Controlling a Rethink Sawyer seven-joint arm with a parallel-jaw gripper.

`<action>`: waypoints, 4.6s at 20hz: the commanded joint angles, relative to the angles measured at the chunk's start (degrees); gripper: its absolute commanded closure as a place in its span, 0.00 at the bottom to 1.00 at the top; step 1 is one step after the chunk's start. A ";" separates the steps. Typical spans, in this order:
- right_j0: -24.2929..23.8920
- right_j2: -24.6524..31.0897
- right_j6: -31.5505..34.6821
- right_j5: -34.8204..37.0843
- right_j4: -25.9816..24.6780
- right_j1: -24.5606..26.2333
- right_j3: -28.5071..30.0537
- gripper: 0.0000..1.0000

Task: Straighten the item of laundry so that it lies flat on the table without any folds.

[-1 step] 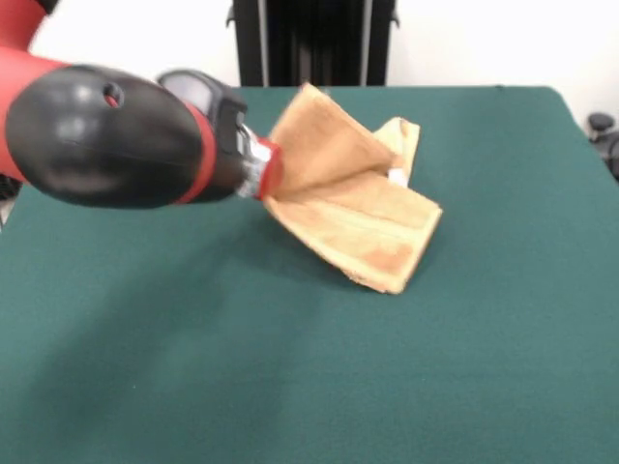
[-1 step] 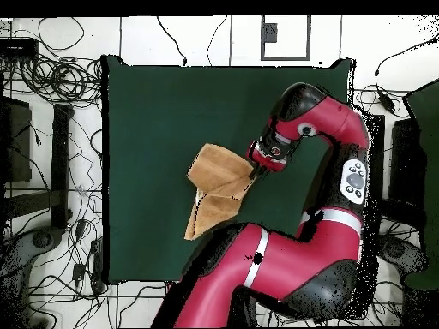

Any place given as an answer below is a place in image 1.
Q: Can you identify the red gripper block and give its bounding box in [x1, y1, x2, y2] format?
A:
[253, 138, 284, 201]

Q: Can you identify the tan terry towel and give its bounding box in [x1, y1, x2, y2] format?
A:
[263, 82, 444, 295]

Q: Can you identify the dark green table cloth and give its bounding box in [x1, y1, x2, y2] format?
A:
[0, 85, 619, 464]

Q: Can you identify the black equipment pile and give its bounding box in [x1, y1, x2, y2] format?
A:
[0, 171, 23, 202]

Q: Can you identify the dark stand base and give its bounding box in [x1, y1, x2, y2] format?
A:
[587, 111, 619, 183]

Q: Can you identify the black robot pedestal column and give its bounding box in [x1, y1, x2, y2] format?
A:
[224, 0, 402, 88]

